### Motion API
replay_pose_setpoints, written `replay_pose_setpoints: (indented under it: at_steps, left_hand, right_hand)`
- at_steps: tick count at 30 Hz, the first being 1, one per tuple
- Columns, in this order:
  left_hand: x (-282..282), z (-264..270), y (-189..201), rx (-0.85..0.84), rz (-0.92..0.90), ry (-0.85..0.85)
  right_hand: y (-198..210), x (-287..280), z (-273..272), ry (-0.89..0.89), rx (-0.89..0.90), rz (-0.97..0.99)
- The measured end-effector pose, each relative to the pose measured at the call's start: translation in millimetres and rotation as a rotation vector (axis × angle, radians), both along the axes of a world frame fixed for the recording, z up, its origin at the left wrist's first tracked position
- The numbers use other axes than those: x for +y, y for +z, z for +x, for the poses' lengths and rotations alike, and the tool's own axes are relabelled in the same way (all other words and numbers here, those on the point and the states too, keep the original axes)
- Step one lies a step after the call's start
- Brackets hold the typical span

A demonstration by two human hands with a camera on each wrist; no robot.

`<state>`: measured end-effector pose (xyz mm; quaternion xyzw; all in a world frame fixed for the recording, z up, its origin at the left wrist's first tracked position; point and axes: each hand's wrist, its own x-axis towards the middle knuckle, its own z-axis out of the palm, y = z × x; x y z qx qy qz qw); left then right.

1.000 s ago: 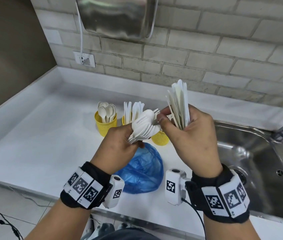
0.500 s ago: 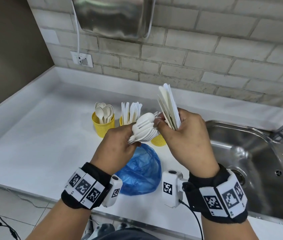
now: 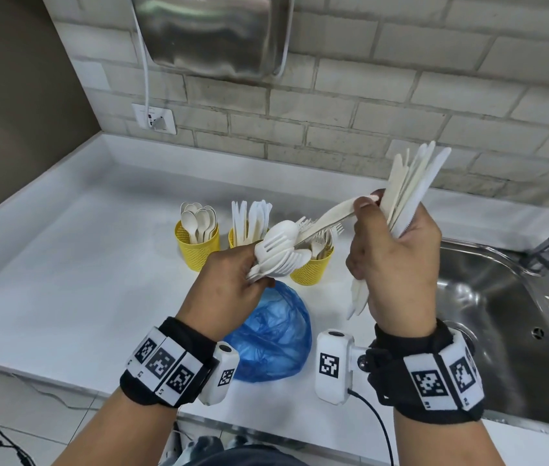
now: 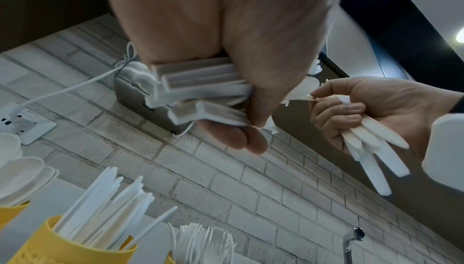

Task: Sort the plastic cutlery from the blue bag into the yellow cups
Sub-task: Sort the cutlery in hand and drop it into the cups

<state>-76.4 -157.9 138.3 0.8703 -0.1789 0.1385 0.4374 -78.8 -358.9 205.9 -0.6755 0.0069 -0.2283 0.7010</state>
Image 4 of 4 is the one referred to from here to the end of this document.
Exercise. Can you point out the person's right hand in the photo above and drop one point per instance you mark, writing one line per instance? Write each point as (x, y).
(398, 105)

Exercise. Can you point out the person's left hand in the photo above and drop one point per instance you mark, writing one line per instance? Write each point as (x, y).
(217, 13)

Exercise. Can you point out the bundle of white knives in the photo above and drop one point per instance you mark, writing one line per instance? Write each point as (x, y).
(377, 139)

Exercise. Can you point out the bundle of white plastic cutlery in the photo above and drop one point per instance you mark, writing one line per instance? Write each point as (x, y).
(199, 79)

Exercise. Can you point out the stack of white knives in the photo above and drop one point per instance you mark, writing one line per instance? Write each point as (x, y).
(105, 199)

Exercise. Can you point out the white plastic knife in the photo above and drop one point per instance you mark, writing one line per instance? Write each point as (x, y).
(156, 222)

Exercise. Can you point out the stack of white forks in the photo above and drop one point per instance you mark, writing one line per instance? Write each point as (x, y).
(203, 245)

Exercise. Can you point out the yellow mesh cup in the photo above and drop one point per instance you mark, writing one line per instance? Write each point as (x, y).
(61, 248)
(170, 258)
(11, 214)

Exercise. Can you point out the stack of white spoons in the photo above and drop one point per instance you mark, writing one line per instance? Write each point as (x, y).
(21, 171)

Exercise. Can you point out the black right wristband with markers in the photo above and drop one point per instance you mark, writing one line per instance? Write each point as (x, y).
(458, 103)

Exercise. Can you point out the round ceiling light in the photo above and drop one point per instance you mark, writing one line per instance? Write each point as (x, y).
(460, 35)

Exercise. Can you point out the metal faucet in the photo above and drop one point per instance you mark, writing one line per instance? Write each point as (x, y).
(349, 245)

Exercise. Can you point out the black door frame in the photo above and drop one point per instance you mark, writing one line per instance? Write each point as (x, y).
(337, 66)

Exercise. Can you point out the stainless steel wall appliance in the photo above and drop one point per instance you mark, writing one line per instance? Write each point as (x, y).
(134, 99)

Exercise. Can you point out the white wall socket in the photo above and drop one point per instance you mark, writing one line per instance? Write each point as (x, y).
(32, 129)

